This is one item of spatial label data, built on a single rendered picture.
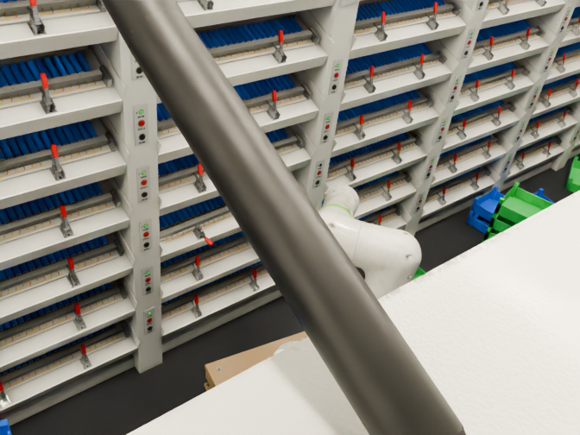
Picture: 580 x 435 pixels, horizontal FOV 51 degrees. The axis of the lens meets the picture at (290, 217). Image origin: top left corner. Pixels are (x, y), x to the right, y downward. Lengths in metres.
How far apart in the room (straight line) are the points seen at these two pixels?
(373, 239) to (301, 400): 1.24
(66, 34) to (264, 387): 1.35
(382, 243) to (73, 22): 0.88
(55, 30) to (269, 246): 1.35
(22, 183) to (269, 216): 1.50
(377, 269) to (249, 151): 1.27
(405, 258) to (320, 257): 1.26
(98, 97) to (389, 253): 0.82
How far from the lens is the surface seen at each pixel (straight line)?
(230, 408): 0.21
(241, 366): 1.92
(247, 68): 1.83
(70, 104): 1.61
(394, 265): 1.44
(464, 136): 2.92
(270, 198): 0.19
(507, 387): 0.24
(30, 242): 1.80
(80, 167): 1.71
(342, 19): 1.98
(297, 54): 1.94
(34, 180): 1.68
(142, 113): 1.68
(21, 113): 1.58
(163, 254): 2.02
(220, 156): 0.20
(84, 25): 1.54
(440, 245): 3.14
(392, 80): 2.35
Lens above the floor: 1.89
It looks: 38 degrees down
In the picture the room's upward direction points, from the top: 8 degrees clockwise
